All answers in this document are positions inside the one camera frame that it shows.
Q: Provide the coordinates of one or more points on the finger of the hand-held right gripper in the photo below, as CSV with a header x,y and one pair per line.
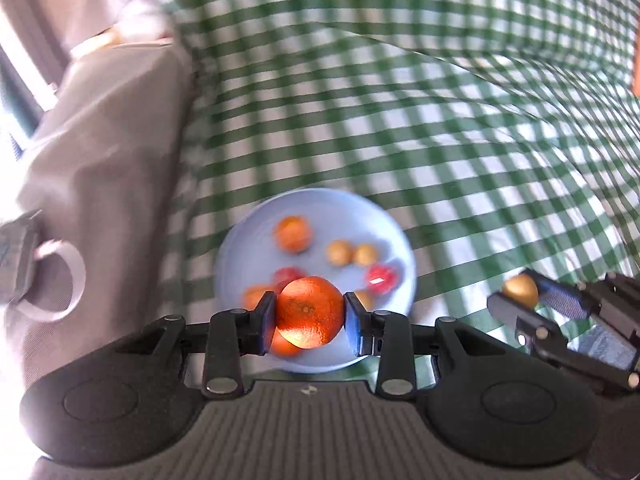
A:
x,y
560,297
520,317

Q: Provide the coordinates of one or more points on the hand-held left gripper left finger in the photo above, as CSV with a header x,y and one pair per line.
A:
x,y
265,320

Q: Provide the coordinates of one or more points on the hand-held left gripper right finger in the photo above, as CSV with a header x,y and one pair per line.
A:
x,y
352,325

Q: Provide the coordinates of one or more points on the small orange tangerine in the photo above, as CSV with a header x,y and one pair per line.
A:
x,y
285,346
292,234
255,296

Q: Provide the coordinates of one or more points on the small tan longan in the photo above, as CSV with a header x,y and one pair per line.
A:
x,y
521,290
365,255
340,252

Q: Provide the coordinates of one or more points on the large orange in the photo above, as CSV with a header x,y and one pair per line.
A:
x,y
310,310

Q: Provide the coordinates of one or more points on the small red tomato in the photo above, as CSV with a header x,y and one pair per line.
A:
x,y
287,274
382,277

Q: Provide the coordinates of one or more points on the light blue plate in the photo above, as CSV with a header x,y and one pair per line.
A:
x,y
320,215

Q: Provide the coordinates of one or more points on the green checkered cloth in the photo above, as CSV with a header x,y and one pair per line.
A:
x,y
400,110

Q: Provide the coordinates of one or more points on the grey fabric bag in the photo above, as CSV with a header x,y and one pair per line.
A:
x,y
100,160

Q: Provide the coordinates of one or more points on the black smartphone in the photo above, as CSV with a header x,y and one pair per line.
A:
x,y
17,255

